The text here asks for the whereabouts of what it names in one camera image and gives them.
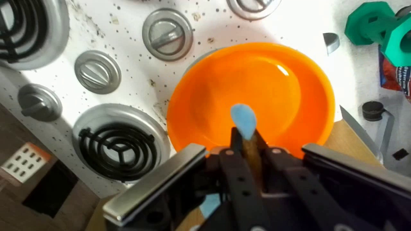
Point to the red and blue packet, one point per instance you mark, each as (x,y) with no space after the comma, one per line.
(392,79)

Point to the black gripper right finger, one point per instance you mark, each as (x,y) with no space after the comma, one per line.
(325,197)

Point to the angled aluminium bracket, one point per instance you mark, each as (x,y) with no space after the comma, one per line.
(386,136)

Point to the white grid patterned object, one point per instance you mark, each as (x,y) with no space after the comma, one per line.
(26,162)

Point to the orange plastic bowl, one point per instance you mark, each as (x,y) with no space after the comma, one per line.
(278,98)

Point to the small black cylinder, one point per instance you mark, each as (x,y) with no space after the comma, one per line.
(373,111)

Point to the black coil toy burner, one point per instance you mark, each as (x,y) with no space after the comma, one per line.
(122,149)
(26,30)

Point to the green hexagonal toy dumbbell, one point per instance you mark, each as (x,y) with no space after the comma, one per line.
(368,24)

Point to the grey stove knob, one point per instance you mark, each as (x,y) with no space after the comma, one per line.
(252,7)
(167,34)
(98,72)
(40,103)

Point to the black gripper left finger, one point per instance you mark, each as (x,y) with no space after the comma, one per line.
(239,193)

